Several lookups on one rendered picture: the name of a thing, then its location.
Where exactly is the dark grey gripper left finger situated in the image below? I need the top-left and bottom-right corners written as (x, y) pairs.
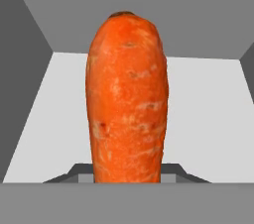
top-left (43, 163), bottom-right (96, 184)

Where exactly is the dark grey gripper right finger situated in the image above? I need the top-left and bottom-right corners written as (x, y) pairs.
top-left (160, 163), bottom-right (212, 184)

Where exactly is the orange carrot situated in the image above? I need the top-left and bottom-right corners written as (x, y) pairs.
top-left (84, 10), bottom-right (170, 184)

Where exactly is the grey fridge drawer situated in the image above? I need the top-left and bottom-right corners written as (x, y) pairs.
top-left (0, 0), bottom-right (254, 184)

